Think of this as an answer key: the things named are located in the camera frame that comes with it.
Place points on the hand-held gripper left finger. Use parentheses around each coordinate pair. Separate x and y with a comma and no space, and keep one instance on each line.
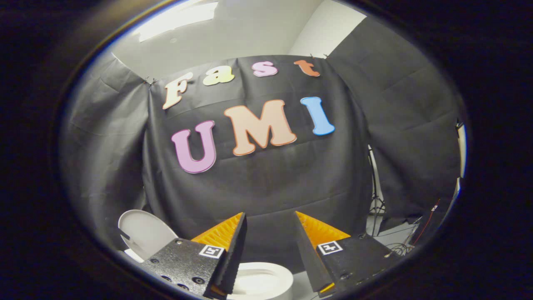
(231,262)

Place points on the white toilet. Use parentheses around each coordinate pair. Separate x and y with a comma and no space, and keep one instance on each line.
(262,281)

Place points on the white toilet lid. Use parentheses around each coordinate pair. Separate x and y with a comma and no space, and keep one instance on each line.
(145,233)

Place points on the plain black cloth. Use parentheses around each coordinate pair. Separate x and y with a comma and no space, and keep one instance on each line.
(408,125)
(104,158)

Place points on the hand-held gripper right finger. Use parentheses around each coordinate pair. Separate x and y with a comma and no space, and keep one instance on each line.
(310,262)

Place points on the black backdrop cloth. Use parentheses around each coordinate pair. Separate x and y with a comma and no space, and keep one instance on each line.
(266,187)

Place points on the black light stand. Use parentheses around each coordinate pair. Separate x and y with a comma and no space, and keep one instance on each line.
(374,183)

